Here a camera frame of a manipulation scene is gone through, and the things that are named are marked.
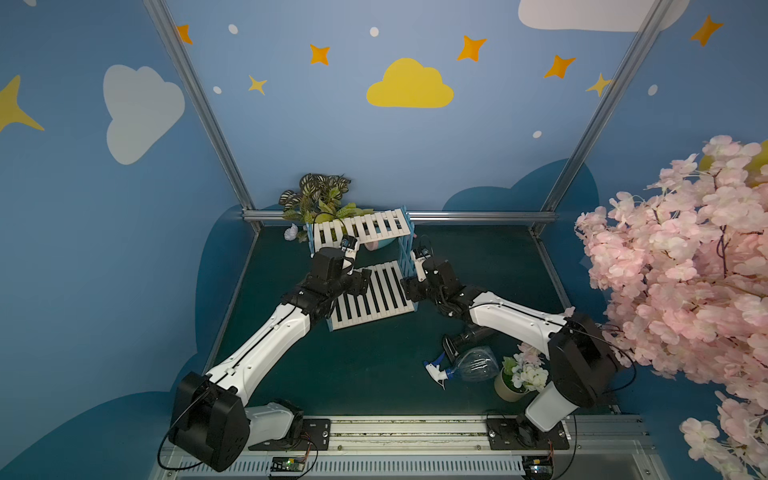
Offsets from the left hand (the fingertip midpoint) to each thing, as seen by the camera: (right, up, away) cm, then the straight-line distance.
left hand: (357, 264), depth 82 cm
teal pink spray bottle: (+5, +7, +29) cm, 30 cm away
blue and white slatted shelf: (+7, -9, -4) cm, 12 cm away
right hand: (+17, -3, +7) cm, 18 cm away
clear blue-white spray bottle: (+32, -27, -3) cm, 42 cm away
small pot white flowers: (+40, -26, -11) cm, 49 cm away
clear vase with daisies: (-14, +20, +13) cm, 28 cm away
